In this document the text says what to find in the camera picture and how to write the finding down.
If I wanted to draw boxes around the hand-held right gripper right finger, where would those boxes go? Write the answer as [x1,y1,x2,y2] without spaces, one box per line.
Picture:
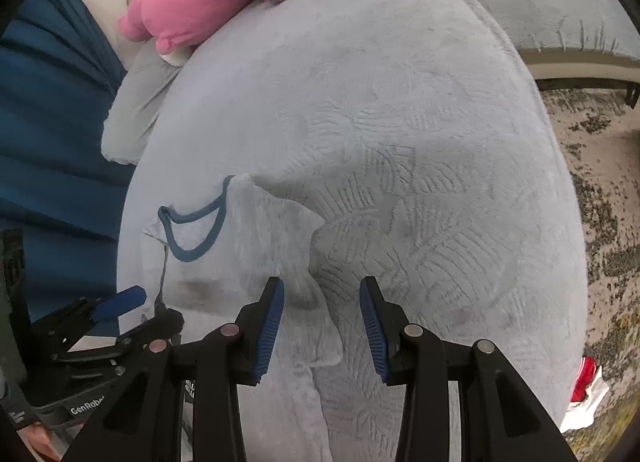
[359,276,581,462]

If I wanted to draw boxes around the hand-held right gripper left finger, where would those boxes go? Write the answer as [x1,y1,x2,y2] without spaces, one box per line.
[62,276,286,462]

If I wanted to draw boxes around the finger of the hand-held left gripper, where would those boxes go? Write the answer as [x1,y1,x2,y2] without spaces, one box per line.
[115,308,185,348]
[75,286,148,325]

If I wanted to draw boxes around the grey t-shirt blue collar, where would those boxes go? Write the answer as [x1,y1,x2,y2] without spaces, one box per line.
[140,173,346,462]

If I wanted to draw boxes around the person's left hand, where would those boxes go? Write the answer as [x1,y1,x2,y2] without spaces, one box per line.
[22,424,66,462]

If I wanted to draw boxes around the grey patterned bed cover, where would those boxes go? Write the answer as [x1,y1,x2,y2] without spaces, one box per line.
[116,0,588,462]

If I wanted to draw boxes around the blue curtain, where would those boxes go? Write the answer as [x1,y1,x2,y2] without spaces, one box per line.
[0,0,138,323]

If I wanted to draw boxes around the grey pillow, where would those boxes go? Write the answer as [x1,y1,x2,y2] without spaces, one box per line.
[101,36,183,166]

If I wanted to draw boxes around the red and white cloth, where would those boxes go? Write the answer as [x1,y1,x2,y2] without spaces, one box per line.
[559,357,612,435]

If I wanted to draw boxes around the patterned rug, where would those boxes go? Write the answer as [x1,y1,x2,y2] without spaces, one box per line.
[525,86,640,462]

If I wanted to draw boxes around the grey sofa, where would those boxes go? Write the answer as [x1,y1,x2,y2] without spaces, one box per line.
[395,0,640,80]

